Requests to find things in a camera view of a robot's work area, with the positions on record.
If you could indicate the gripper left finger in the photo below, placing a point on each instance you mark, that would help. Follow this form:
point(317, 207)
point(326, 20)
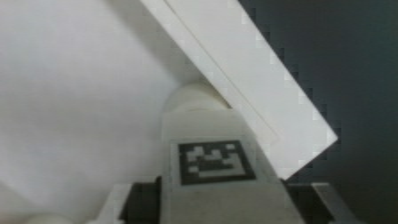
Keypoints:
point(132, 204)

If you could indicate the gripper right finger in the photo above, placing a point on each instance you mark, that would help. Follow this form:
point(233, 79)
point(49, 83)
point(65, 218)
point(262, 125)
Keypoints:
point(320, 204)

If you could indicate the white table leg with tag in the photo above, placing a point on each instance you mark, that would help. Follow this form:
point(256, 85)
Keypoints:
point(221, 187)

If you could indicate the white square tabletop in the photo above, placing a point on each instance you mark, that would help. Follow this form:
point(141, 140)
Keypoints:
point(98, 56)

